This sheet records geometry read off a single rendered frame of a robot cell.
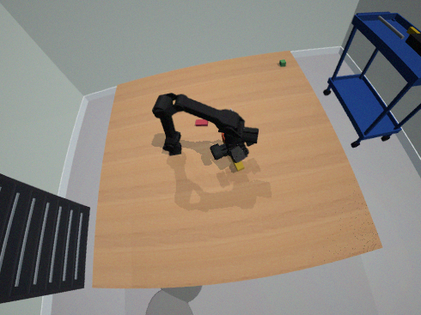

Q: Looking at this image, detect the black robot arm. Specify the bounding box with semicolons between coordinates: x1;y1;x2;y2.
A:
152;93;259;163

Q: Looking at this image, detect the red flat block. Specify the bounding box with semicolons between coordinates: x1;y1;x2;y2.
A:
195;119;208;126

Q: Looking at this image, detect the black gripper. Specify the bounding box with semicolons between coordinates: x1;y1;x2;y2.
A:
210;138;253;160

